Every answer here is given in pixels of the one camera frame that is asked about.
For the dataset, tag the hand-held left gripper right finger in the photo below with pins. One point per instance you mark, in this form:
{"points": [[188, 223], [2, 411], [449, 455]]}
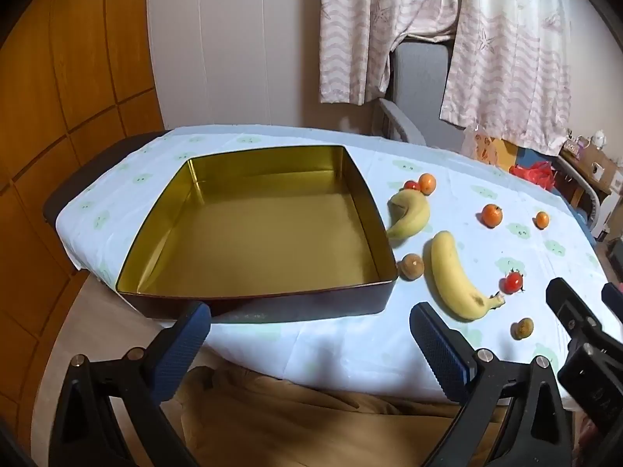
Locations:
{"points": [[438, 350]]}

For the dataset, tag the wooden wardrobe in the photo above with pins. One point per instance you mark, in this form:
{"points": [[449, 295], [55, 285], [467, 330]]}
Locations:
{"points": [[63, 82]]}

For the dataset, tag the grey curved rail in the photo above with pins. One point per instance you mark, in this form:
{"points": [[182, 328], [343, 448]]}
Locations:
{"points": [[586, 189]]}

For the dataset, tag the white tablecloth with green clouds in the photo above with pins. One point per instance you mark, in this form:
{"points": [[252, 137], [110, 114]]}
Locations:
{"points": [[340, 345]]}

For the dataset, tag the orange tangerine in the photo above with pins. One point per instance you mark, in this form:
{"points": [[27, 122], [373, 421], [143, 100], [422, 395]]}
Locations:
{"points": [[491, 215]]}

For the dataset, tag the pink patterned curtain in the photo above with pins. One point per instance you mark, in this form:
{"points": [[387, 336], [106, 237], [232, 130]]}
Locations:
{"points": [[511, 58], [360, 34]]}

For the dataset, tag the yellow box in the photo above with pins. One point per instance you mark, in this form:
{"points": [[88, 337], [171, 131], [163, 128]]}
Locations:
{"points": [[506, 153]]}

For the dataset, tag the white figurine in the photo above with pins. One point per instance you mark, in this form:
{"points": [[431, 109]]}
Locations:
{"points": [[598, 138]]}

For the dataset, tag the red plastic bag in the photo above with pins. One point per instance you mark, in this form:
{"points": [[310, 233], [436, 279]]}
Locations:
{"points": [[535, 172]]}

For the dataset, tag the gold-lined brown tin box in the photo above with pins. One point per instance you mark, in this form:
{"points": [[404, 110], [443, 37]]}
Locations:
{"points": [[272, 233]]}

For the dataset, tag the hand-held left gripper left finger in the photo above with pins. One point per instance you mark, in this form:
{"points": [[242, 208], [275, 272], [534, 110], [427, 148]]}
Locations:
{"points": [[182, 345]]}

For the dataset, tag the grey chair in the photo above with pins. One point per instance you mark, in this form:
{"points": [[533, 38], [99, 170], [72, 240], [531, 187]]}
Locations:
{"points": [[421, 78]]}

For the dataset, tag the long yellow banana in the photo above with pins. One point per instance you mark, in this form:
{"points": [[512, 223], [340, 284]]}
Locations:
{"points": [[448, 272]]}

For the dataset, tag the dark brown table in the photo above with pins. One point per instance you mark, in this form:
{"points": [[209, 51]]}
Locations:
{"points": [[97, 165]]}

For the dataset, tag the short yellow banana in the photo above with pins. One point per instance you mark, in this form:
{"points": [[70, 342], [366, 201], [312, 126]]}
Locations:
{"points": [[413, 214]]}

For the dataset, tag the small round orange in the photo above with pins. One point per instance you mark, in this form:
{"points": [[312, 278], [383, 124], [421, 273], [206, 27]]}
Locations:
{"points": [[541, 220]]}

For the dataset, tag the red cherry tomato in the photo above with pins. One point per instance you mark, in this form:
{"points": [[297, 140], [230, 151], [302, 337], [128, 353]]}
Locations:
{"points": [[512, 282], [411, 185]]}

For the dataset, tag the small orange kumquat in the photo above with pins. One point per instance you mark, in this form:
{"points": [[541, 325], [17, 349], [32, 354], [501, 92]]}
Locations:
{"points": [[427, 183]]}

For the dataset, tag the brown quilted cloth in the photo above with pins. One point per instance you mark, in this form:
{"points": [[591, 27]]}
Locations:
{"points": [[316, 423]]}

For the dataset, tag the clear plastic bag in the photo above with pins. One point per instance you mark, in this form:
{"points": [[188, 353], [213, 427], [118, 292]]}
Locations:
{"points": [[474, 143]]}

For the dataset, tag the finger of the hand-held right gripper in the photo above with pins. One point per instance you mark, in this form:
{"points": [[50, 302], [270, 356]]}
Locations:
{"points": [[612, 296], [569, 311]]}

